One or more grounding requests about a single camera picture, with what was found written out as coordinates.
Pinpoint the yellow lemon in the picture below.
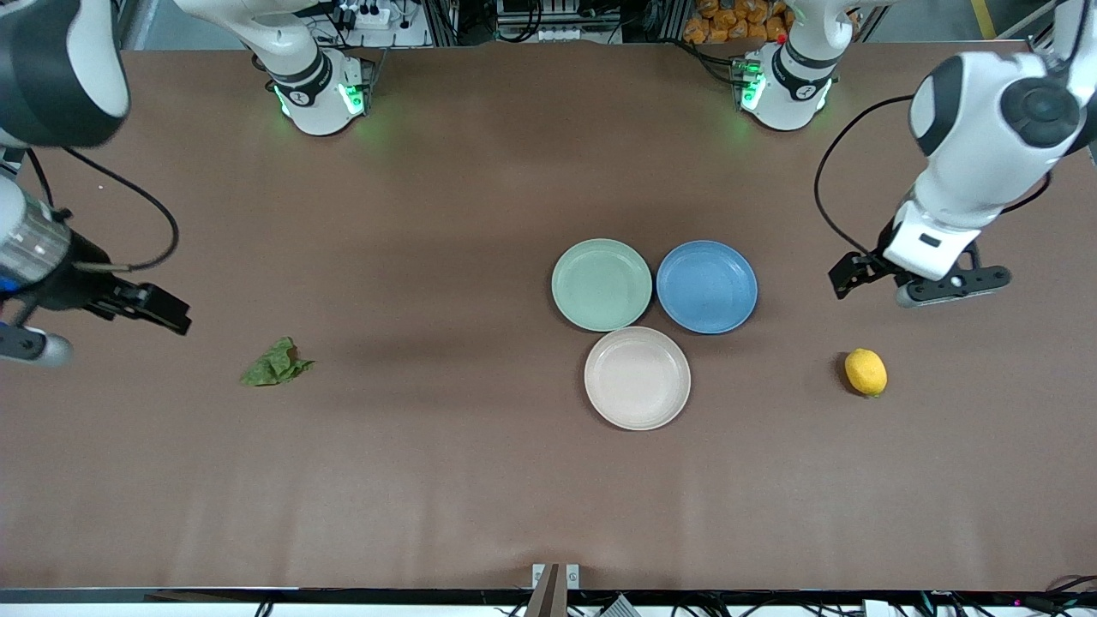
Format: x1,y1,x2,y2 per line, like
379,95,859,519
844,348,889,398

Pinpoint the metal bracket on table edge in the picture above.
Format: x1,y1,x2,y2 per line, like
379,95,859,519
531,563,580,617

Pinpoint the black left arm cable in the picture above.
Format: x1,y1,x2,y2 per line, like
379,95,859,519
812,95,916,258

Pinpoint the blue round plate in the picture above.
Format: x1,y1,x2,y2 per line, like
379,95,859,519
656,240,759,335

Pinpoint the white power strip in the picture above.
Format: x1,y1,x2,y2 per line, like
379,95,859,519
339,0,400,28

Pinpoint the green lettuce leaf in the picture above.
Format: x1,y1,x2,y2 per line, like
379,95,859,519
240,336,315,387

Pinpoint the cream round plate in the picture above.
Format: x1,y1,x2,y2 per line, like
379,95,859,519
584,326,692,431

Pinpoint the light green round plate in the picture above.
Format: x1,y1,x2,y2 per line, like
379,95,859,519
551,238,654,332

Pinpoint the bag of orange fruit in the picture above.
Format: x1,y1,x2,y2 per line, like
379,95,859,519
683,0,794,45

